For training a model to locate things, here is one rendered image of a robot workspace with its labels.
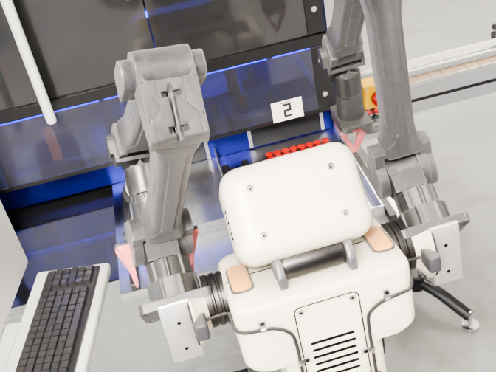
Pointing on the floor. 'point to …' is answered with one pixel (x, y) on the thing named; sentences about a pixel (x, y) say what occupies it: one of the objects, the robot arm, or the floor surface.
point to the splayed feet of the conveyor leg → (447, 302)
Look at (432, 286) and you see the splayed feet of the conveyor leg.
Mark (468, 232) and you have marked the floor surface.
